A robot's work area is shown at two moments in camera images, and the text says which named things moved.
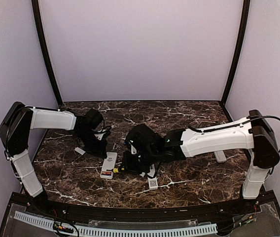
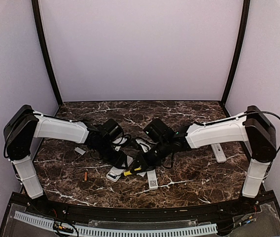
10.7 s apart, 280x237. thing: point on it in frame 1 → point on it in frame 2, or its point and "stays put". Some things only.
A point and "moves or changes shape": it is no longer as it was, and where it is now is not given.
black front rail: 149,215 stays put
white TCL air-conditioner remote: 107,170 → 114,175
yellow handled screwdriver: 116,170 moves or changes shape
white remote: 220,156 stays put
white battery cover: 79,150 stays put
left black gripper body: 92,147 → 114,161
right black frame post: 245,13 stays put
